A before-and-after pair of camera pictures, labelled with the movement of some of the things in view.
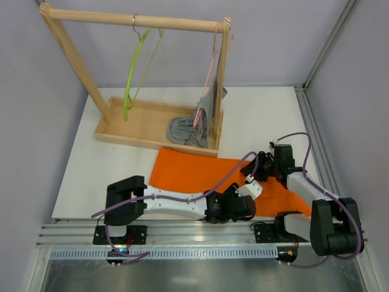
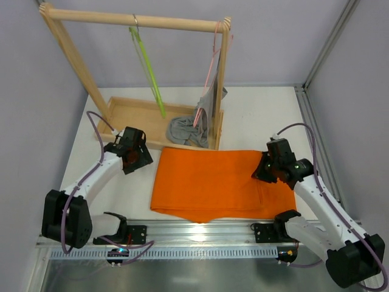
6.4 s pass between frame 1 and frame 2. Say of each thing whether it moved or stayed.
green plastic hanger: moved
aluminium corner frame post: stayed
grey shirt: stayed
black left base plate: stayed
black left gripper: moved
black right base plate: stayed
